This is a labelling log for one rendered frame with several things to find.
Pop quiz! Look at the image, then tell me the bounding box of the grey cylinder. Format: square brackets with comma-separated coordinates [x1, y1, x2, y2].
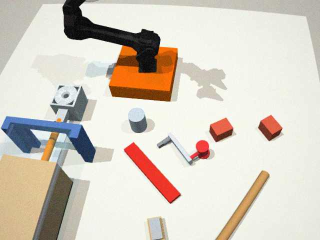
[127, 107, 147, 133]

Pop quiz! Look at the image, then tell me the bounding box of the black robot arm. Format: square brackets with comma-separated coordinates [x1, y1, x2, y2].
[62, 0, 161, 73]

